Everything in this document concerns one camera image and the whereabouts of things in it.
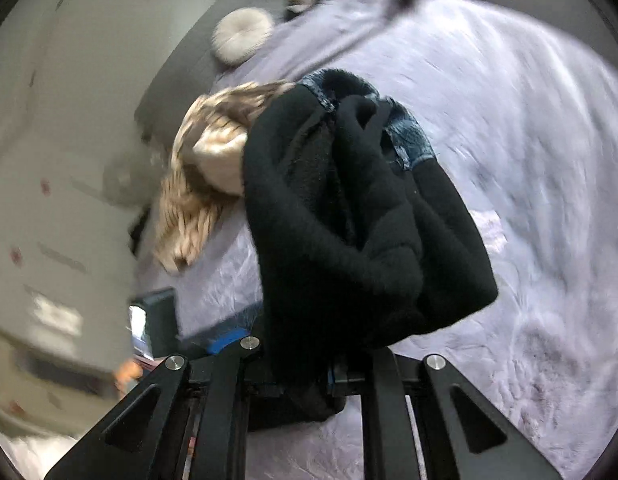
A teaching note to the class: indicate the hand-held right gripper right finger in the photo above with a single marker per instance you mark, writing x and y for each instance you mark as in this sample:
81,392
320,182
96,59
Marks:
384,385

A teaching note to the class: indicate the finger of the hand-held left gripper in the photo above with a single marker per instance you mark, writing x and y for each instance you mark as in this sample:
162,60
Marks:
224,342

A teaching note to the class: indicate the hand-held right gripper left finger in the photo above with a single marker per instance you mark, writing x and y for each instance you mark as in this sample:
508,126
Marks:
234,375

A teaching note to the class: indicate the black pants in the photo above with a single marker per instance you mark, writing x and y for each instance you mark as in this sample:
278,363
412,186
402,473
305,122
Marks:
339,235

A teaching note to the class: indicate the person's left hand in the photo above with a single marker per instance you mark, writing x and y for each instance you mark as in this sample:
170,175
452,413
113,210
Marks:
127,374

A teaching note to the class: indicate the beige striped cloth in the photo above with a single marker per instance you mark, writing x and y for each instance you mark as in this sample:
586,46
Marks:
189,195

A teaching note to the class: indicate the white wardrobe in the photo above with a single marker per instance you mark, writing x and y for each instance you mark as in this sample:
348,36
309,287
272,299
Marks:
64,135

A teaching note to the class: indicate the grey headboard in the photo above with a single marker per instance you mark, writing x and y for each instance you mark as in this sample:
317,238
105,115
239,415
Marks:
189,70

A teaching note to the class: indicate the round white cushion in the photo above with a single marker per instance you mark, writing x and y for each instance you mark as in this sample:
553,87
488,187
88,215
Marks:
241,35

